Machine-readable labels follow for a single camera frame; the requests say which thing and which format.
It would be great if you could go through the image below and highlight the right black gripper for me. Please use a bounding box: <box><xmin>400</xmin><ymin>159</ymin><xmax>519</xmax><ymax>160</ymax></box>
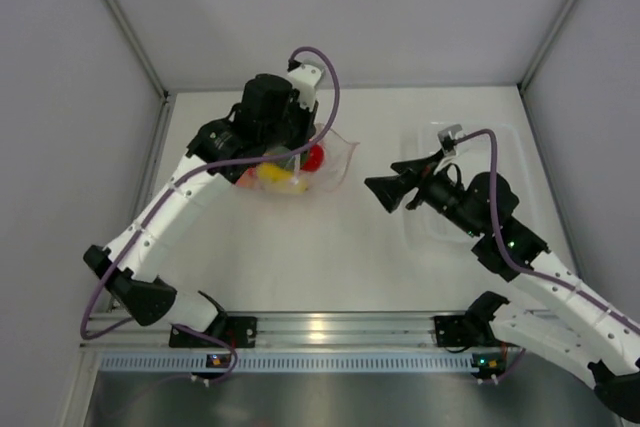
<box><xmin>365</xmin><ymin>148</ymin><xmax>483</xmax><ymax>238</ymax></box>

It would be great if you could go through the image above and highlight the yellow fake corn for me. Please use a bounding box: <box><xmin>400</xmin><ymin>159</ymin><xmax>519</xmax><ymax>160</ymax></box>
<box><xmin>255</xmin><ymin>163</ymin><xmax>308</xmax><ymax>195</ymax></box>

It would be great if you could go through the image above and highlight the red fake apple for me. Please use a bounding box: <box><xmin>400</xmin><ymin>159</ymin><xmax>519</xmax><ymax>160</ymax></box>
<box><xmin>301</xmin><ymin>144</ymin><xmax>325</xmax><ymax>173</ymax></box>

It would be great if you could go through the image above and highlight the clear zip top bag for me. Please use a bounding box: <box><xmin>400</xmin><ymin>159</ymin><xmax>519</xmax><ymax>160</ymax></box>
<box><xmin>236</xmin><ymin>129</ymin><xmax>359</xmax><ymax>195</ymax></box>

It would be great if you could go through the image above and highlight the green fake lime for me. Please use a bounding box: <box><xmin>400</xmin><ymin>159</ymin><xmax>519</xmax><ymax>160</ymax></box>
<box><xmin>267</xmin><ymin>146</ymin><xmax>300</xmax><ymax>172</ymax></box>

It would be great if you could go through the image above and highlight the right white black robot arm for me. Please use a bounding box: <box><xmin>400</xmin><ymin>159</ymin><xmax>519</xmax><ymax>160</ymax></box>
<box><xmin>365</xmin><ymin>152</ymin><xmax>639</xmax><ymax>423</ymax></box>

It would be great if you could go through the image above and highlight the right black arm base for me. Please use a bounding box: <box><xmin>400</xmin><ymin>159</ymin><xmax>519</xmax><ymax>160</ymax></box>
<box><xmin>433</xmin><ymin>315</ymin><xmax>498</xmax><ymax>348</ymax></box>

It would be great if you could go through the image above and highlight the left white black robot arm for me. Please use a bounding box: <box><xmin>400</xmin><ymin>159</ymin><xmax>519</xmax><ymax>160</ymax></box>
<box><xmin>84</xmin><ymin>64</ymin><xmax>322</xmax><ymax>347</ymax></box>

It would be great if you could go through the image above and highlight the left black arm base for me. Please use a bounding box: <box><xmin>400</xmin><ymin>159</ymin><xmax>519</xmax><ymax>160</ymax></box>
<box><xmin>169</xmin><ymin>314</ymin><xmax>258</xmax><ymax>349</ymax></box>

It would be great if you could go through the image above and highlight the white plastic basket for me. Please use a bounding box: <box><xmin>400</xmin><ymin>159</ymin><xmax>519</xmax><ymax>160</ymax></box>
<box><xmin>401</xmin><ymin>121</ymin><xmax>539</xmax><ymax>250</ymax></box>

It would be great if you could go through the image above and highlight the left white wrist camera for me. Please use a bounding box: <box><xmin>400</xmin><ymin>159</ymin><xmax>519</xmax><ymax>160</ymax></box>
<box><xmin>286</xmin><ymin>61</ymin><xmax>324</xmax><ymax>110</ymax></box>

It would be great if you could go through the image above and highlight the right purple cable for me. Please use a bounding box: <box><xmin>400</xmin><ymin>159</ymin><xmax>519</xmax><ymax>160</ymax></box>
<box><xmin>449</xmin><ymin>128</ymin><xmax>640</xmax><ymax>336</ymax></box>

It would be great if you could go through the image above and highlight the aluminium mounting rail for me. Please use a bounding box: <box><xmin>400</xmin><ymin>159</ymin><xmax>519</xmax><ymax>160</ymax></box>
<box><xmin>80</xmin><ymin>311</ymin><xmax>441</xmax><ymax>350</ymax></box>

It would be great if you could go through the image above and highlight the white slotted cable duct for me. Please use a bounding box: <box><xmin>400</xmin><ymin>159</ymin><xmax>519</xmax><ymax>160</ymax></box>
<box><xmin>100</xmin><ymin>352</ymin><xmax>501</xmax><ymax>374</ymax></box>

